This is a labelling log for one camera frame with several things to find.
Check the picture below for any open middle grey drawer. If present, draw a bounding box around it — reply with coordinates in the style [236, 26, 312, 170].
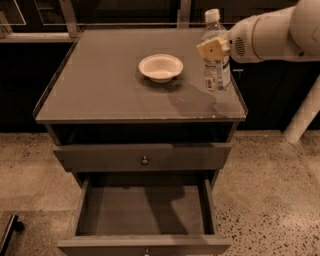
[58, 175, 231, 256]

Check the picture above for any grey drawer cabinet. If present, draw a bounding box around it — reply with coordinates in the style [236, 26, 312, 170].
[32, 27, 250, 256]

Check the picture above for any white bowl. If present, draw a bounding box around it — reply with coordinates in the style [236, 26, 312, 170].
[138, 54, 184, 83]

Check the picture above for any clear plastic water bottle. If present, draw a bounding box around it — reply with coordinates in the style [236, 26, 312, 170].
[201, 9, 231, 91]

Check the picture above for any top grey drawer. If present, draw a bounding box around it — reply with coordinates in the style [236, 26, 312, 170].
[53, 143, 231, 173]

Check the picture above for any black wheeled base corner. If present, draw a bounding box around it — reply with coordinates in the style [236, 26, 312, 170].
[0, 214, 25, 256]

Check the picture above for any middle drawer metal knob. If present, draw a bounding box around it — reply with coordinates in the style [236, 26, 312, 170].
[143, 248, 150, 256]

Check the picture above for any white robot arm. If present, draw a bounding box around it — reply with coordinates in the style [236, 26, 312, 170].
[197, 0, 320, 63]

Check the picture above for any round metal drawer knob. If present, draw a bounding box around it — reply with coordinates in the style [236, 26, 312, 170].
[141, 156, 149, 166]

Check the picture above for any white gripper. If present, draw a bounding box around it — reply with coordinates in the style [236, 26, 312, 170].
[197, 16, 261, 63]

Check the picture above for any white round pillar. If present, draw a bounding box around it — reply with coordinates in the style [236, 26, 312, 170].
[284, 75, 320, 143]

